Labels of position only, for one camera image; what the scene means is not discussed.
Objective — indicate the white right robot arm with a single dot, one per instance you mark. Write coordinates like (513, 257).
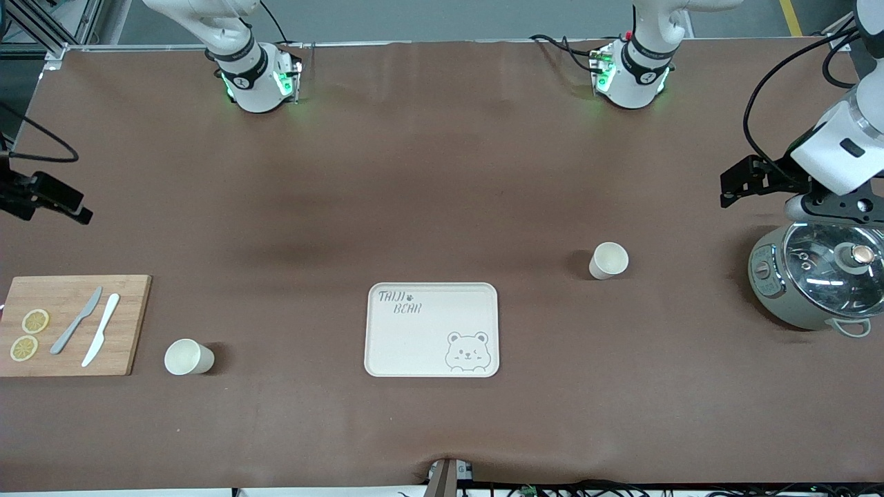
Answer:
(255, 83)

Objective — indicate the glass pot lid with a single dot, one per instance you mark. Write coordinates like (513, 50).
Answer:
(829, 269)

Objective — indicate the bamboo cutting board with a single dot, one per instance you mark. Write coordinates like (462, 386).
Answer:
(69, 345)

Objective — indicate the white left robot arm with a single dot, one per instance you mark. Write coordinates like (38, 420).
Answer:
(639, 76)

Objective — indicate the beige bear print tray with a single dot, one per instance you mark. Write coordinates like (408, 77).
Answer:
(428, 331)

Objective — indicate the grey plastic knife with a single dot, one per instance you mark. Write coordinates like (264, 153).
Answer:
(76, 321)

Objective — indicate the brown table cover mat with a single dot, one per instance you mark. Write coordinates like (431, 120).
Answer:
(442, 172)

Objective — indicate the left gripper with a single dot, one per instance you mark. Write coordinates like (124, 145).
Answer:
(779, 173)

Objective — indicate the grey-green electric cooking pot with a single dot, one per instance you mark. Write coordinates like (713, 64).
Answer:
(773, 290)

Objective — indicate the white plastic knife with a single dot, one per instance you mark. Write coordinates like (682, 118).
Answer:
(102, 330)

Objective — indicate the aluminium frame profile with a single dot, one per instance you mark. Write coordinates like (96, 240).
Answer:
(62, 31)
(839, 31)

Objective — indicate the yellow lemon slice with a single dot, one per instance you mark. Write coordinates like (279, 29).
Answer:
(24, 348)
(35, 321)

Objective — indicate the white IKEA cup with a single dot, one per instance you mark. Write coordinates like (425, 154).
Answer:
(608, 261)
(183, 357)

